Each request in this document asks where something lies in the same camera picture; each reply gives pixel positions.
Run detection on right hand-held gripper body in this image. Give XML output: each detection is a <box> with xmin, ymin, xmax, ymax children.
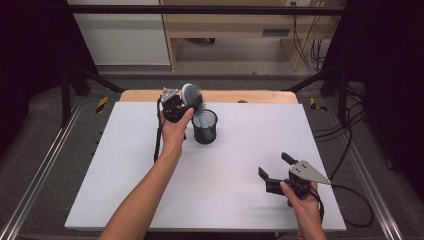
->
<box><xmin>266</xmin><ymin>160</ymin><xmax>332</xmax><ymax>201</ymax></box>

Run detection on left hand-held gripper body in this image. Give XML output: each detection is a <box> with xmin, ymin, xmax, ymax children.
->
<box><xmin>160</xmin><ymin>87</ymin><xmax>193</xmax><ymax>124</ymax></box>

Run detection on light blue hairbrush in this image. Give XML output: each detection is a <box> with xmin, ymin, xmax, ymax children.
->
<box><xmin>180</xmin><ymin>82</ymin><xmax>216</xmax><ymax>141</ymax></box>

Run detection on black mesh pen holder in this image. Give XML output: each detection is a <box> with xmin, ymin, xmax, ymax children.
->
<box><xmin>191</xmin><ymin>108</ymin><xmax>219</xmax><ymax>145</ymax></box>

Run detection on person's right hand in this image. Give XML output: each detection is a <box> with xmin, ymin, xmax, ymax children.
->
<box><xmin>279</xmin><ymin>180</ymin><xmax>324</xmax><ymax>221</ymax></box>

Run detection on person's left hand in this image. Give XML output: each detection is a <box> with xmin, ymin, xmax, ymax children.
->
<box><xmin>160</xmin><ymin>107</ymin><xmax>195</xmax><ymax>156</ymax></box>

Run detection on white table board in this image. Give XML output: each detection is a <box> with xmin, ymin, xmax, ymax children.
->
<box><xmin>64</xmin><ymin>101</ymin><xmax>348</xmax><ymax>233</ymax></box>

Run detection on yellow black tape marker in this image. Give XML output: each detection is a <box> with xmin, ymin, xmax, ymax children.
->
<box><xmin>309</xmin><ymin>97</ymin><xmax>329</xmax><ymax>113</ymax></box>
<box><xmin>95</xmin><ymin>96</ymin><xmax>110</xmax><ymax>114</ymax></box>

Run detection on wooden desk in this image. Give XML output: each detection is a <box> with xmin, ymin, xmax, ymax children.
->
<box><xmin>159</xmin><ymin>0</ymin><xmax>348</xmax><ymax>72</ymax></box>

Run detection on white cabinet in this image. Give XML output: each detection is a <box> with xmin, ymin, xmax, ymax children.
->
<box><xmin>66</xmin><ymin>0</ymin><xmax>171</xmax><ymax>67</ymax></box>

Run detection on black curtain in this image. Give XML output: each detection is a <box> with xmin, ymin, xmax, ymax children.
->
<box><xmin>323</xmin><ymin>0</ymin><xmax>424</xmax><ymax>196</ymax></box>
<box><xmin>0</xmin><ymin>0</ymin><xmax>98</xmax><ymax>149</ymax></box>

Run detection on black floor cables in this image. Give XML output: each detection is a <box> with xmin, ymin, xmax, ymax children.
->
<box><xmin>312</xmin><ymin>83</ymin><xmax>368</xmax><ymax>178</ymax></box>

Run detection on aluminium rail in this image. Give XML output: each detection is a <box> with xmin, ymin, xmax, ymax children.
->
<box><xmin>324</xmin><ymin>99</ymin><xmax>405</xmax><ymax>240</ymax></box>
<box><xmin>0</xmin><ymin>96</ymin><xmax>86</xmax><ymax>240</ymax></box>

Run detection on right hand-held gripper cable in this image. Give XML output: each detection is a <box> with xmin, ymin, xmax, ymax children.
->
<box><xmin>309</xmin><ymin>183</ymin><xmax>375</xmax><ymax>229</ymax></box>

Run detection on black frame strut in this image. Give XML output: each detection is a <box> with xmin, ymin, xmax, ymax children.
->
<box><xmin>60</xmin><ymin>63</ymin><xmax>126</xmax><ymax>128</ymax></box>
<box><xmin>283</xmin><ymin>63</ymin><xmax>350</xmax><ymax>125</ymax></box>

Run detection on black horizontal frame bar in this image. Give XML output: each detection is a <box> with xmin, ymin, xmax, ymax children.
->
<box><xmin>66</xmin><ymin>4</ymin><xmax>349</xmax><ymax>16</ymax></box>

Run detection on bundle of hanging cables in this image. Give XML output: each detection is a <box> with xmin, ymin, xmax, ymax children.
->
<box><xmin>291</xmin><ymin>14</ymin><xmax>332</xmax><ymax>73</ymax></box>

